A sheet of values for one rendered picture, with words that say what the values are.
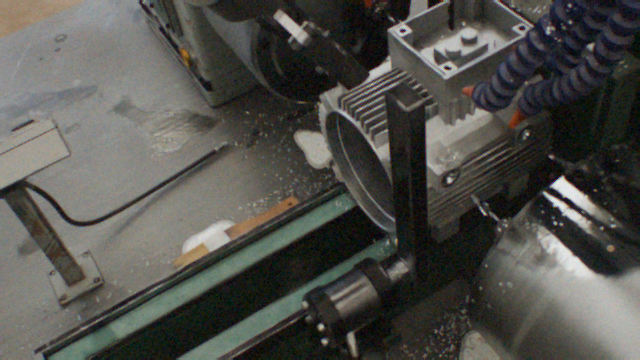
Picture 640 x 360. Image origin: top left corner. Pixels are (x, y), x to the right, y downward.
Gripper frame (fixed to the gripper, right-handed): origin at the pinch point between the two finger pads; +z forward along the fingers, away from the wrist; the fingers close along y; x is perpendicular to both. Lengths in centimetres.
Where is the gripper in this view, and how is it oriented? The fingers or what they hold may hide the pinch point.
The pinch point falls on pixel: (342, 67)
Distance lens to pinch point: 79.0
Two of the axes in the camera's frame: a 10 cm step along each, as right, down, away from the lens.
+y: -5.1, -6.2, 6.0
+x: -6.7, 7.2, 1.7
